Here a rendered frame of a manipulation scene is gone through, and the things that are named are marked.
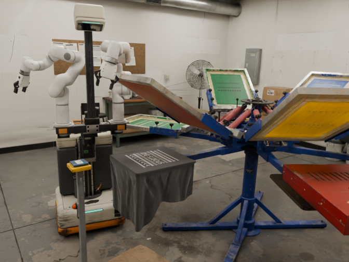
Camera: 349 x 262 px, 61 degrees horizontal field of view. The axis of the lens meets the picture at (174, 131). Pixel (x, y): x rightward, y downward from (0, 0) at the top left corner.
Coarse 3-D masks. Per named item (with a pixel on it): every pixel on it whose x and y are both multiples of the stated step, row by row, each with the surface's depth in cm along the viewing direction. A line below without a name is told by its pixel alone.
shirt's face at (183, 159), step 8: (128, 152) 232; (136, 152) 233; (168, 152) 235; (176, 152) 235; (120, 160) 214; (128, 160) 215; (184, 160) 218; (192, 160) 219; (136, 168) 199; (144, 168) 200; (152, 168) 200
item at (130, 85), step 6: (126, 84) 216; (132, 84) 203; (132, 90) 229; (138, 90) 216; (144, 96) 226; (150, 96) 214; (156, 102) 226; (162, 108) 240; (168, 108) 224; (174, 114) 238; (180, 120) 253; (186, 120) 236
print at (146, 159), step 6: (156, 150) 239; (126, 156) 222; (132, 156) 223; (138, 156) 223; (144, 156) 223; (150, 156) 224; (156, 156) 224; (162, 156) 225; (168, 156) 225; (138, 162) 211; (144, 162) 211; (150, 162) 212; (156, 162) 212; (162, 162) 212; (168, 162) 213
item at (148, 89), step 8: (144, 88) 196; (152, 88) 183; (152, 96) 210; (160, 96) 194; (168, 104) 209; (176, 104) 195; (176, 112) 225; (184, 112) 207; (192, 120) 222; (208, 128) 222
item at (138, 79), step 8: (120, 80) 211; (128, 80) 196; (136, 80) 187; (144, 80) 179; (152, 80) 175; (128, 88) 229; (160, 88) 179; (168, 96) 183; (176, 96) 187; (184, 104) 192; (192, 112) 197; (200, 120) 205; (200, 128) 241
